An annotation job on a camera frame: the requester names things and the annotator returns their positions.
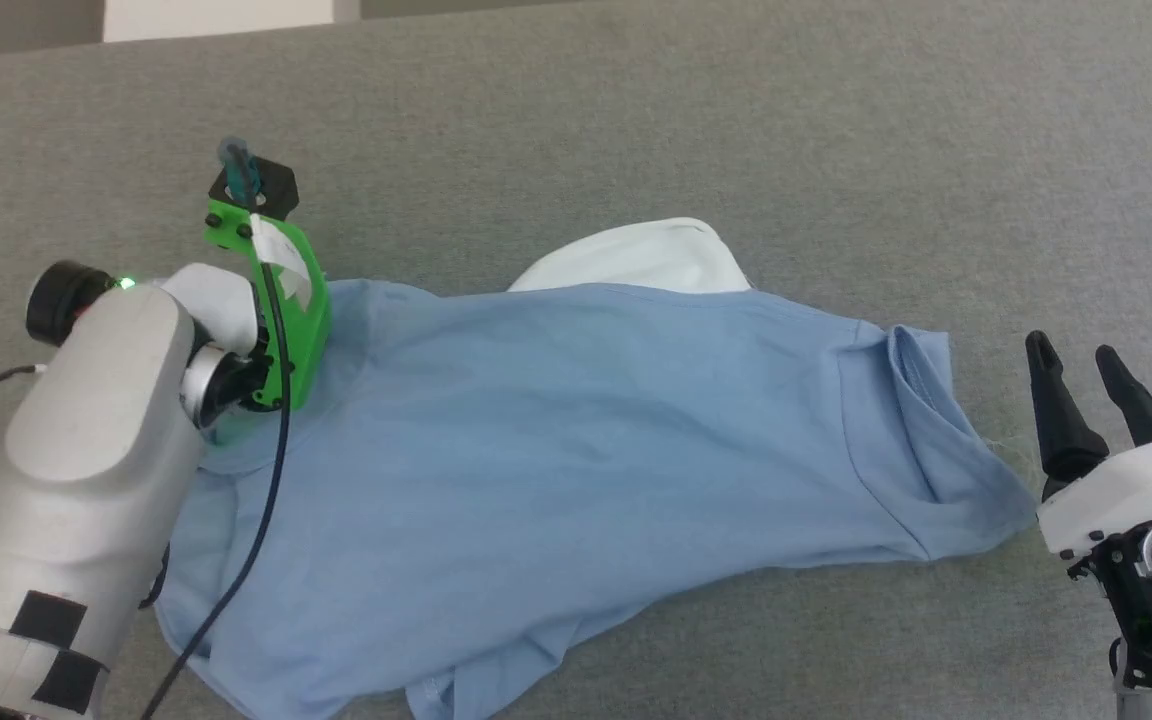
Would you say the white box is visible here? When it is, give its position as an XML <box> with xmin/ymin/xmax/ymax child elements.
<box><xmin>103</xmin><ymin>0</ymin><xmax>336</xmax><ymax>44</ymax></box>

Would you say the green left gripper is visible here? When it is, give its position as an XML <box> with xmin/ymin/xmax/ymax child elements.
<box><xmin>204</xmin><ymin>200</ymin><xmax>333</xmax><ymax>414</ymax></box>

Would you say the light blue and white T-shirt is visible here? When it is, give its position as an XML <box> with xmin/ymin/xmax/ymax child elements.
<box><xmin>154</xmin><ymin>217</ymin><xmax>1038</xmax><ymax>720</ymax></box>

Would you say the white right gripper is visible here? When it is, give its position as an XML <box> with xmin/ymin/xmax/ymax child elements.
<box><xmin>1024</xmin><ymin>330</ymin><xmax>1152</xmax><ymax>560</ymax></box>

